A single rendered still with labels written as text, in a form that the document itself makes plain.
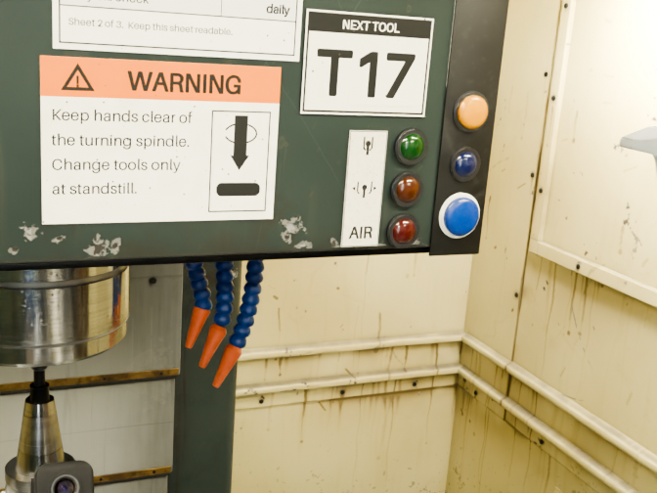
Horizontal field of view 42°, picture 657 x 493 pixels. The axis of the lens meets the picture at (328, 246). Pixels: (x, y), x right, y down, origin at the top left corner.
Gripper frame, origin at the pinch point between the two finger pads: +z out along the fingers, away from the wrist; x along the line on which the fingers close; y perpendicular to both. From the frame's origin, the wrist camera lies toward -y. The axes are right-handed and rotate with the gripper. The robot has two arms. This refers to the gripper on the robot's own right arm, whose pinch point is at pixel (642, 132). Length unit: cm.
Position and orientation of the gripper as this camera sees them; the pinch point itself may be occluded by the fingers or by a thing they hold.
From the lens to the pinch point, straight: 60.9
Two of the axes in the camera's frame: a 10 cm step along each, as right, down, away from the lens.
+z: -8.0, -2.1, 5.7
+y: -0.7, 9.6, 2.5
